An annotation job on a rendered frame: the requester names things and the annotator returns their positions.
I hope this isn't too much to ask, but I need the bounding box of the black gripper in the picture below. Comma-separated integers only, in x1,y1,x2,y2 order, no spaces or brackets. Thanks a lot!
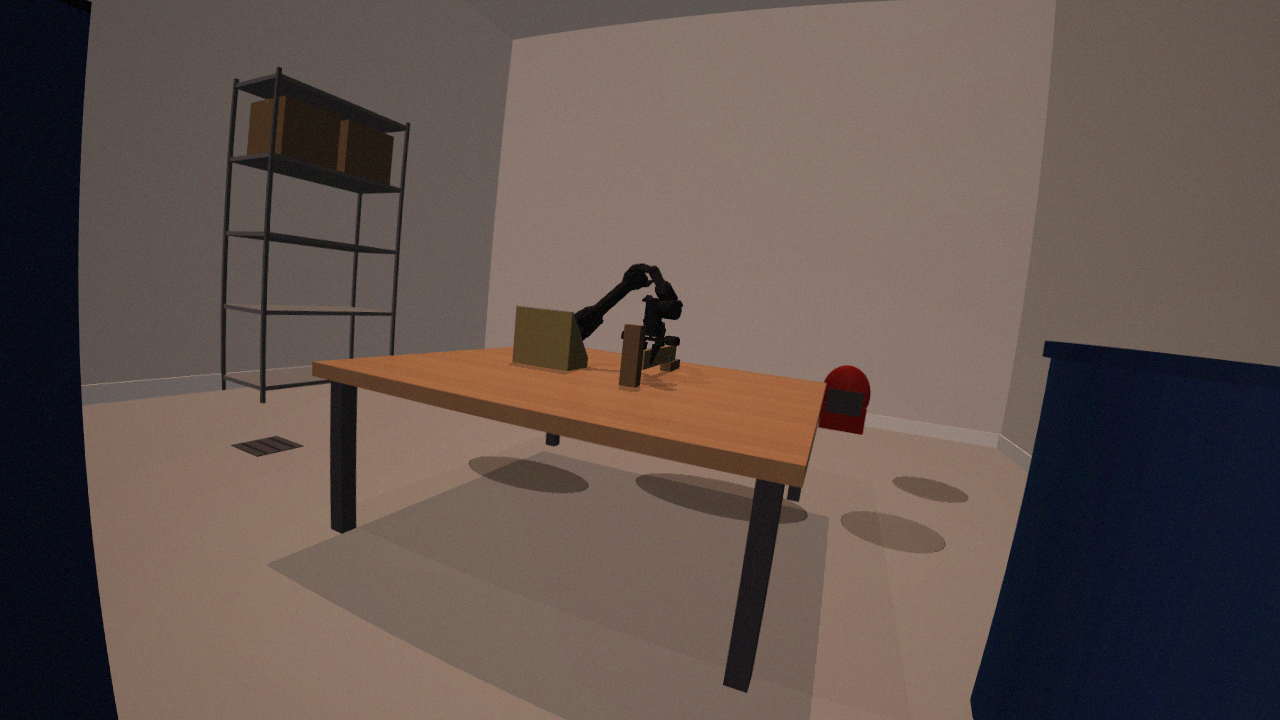
643,316,680,365

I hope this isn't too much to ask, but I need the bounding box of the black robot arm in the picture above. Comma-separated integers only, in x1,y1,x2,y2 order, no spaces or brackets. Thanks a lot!
573,263,684,340

